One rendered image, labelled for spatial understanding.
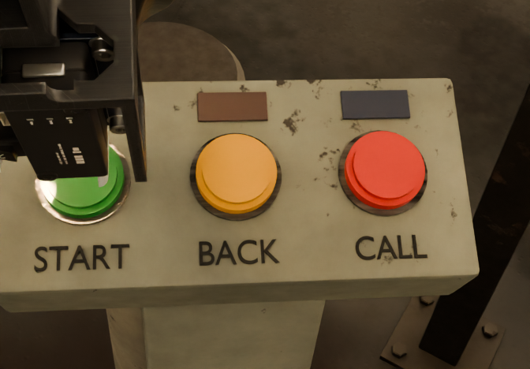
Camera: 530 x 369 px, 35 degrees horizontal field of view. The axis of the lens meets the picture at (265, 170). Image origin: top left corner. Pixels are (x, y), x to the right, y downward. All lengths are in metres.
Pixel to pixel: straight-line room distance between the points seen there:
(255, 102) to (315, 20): 1.02
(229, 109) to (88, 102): 0.26
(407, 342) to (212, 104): 0.68
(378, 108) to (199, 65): 0.19
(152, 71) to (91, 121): 0.40
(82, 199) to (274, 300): 0.12
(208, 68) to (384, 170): 0.21
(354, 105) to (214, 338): 0.15
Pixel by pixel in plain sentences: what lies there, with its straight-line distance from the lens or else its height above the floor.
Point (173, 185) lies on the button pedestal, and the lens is 0.42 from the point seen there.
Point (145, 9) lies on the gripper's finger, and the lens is 0.27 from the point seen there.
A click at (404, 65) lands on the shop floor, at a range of 1.40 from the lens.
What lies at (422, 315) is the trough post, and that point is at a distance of 1.10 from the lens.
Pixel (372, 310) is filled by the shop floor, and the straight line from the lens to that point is 1.10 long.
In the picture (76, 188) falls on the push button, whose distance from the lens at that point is 0.41.
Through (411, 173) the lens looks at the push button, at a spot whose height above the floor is 0.61.
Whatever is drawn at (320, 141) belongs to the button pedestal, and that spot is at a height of 0.61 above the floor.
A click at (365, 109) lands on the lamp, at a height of 0.61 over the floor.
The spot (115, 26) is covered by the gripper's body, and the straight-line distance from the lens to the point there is 0.18.
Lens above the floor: 0.93
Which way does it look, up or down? 50 degrees down
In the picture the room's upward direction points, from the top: 6 degrees clockwise
